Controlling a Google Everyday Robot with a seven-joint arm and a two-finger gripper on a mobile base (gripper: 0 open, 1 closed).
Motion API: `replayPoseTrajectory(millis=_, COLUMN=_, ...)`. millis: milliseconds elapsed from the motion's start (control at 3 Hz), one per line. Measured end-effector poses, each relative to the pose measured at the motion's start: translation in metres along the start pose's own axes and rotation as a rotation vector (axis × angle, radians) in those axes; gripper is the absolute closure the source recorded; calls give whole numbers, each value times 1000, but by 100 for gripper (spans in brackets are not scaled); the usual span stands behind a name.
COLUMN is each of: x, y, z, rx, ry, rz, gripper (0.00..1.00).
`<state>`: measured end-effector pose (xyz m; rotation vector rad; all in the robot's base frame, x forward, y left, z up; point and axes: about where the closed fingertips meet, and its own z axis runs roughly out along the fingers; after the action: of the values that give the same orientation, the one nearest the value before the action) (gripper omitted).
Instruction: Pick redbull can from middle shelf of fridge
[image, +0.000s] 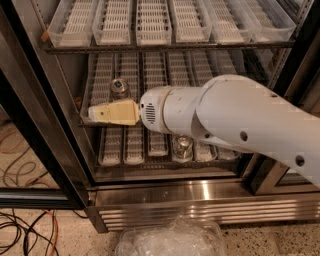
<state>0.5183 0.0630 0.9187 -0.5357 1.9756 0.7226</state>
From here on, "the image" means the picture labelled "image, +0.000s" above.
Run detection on wire shelf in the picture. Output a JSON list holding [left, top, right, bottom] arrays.
[[44, 41, 294, 55], [96, 156, 246, 171], [78, 115, 142, 127]]

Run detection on green silver soda can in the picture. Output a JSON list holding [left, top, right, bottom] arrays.
[[172, 134, 194, 160]]

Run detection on top wire shelf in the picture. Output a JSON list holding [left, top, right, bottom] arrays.
[[44, 41, 294, 55]]

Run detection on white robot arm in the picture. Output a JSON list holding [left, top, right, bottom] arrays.
[[88, 74, 320, 186]]

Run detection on orange cable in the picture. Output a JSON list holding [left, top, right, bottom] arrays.
[[43, 209, 60, 256]]

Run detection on silver redbull can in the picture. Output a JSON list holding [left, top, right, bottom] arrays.
[[110, 78, 131, 100]]

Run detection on fridge glass door left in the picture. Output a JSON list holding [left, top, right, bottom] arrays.
[[0, 0, 88, 209]]

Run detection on steel fridge base grille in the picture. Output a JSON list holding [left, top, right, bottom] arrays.
[[85, 180, 320, 233]]

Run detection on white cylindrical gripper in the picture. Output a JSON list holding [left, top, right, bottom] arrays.
[[88, 86, 172, 134]]

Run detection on middle wire shelf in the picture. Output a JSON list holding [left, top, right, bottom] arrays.
[[78, 115, 142, 127]]

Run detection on bottom wire shelf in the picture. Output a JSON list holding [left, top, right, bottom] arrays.
[[96, 156, 246, 171]]

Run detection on fridge glass door right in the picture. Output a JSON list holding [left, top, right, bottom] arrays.
[[249, 33, 320, 196]]

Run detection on black cables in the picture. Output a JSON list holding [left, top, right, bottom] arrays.
[[0, 209, 88, 256]]

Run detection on fridge glass door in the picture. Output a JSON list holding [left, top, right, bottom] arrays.
[[249, 33, 320, 196], [0, 0, 88, 209]]

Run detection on clear plastic bag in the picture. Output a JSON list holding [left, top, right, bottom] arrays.
[[114, 216, 227, 256]]

